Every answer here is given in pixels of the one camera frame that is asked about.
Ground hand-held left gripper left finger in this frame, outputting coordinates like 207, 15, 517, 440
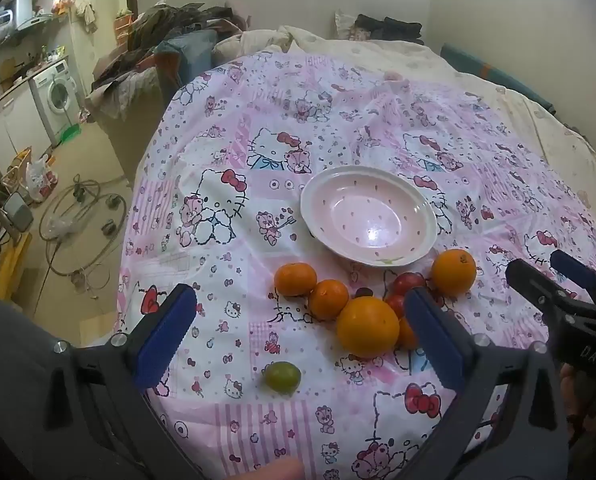
8, 283, 204, 480

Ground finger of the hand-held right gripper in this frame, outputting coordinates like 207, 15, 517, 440
504, 258, 581, 313
549, 249, 596, 306

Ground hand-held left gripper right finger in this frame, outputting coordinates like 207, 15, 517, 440
404, 287, 572, 480

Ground orange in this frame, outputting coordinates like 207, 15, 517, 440
336, 296, 401, 359
430, 249, 478, 297

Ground small mandarin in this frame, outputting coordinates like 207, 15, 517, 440
397, 316, 420, 350
308, 279, 350, 321

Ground pink speckled plate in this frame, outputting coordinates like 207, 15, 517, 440
299, 166, 438, 267

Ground person's right hand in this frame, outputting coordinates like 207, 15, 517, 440
559, 364, 596, 443

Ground green fruit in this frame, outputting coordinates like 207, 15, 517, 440
263, 361, 300, 392

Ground yellow chair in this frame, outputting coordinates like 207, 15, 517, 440
0, 212, 33, 301

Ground pink cartoon printed blanket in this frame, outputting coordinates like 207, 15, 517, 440
115, 50, 596, 480

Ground teal mat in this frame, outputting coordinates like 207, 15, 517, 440
440, 44, 559, 116

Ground white plastic bag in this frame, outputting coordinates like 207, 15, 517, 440
25, 156, 59, 203

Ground white kitchen cabinet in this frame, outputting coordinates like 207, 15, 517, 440
0, 82, 54, 161

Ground white washing machine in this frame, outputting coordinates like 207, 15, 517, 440
29, 60, 83, 146

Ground blue-grey cloth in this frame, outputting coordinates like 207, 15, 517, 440
155, 29, 224, 86

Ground dark clothes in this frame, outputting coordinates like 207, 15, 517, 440
354, 14, 425, 45

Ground pile of clothes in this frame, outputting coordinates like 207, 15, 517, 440
90, 2, 251, 121

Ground round metal wheeled frame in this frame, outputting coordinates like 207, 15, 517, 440
39, 182, 128, 278

